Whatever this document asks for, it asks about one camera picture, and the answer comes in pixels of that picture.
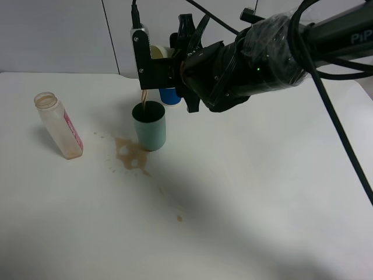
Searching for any pale green plastic cup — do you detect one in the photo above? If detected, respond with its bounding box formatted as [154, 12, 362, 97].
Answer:
[150, 45, 174, 60]

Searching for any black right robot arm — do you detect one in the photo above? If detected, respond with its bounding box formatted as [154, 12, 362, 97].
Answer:
[173, 1, 372, 113]

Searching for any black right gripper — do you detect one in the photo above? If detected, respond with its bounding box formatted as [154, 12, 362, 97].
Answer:
[168, 13, 200, 113]

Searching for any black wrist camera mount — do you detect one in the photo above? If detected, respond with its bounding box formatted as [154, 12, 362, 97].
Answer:
[131, 29, 175, 90]

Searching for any brown spilled drink puddle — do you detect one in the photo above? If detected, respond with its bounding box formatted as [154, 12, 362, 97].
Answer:
[93, 131, 184, 222]

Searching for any teal plastic cup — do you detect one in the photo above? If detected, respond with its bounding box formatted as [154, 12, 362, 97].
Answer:
[132, 101, 166, 151]

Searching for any blue sleeved paper cup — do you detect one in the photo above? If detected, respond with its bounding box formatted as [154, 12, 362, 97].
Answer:
[159, 88, 181, 106]

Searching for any black right camera cable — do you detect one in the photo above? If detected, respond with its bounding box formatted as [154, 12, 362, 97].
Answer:
[131, 0, 373, 205]

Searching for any clear bottle with pink label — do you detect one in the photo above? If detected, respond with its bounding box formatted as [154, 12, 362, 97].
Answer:
[34, 92, 83, 160]

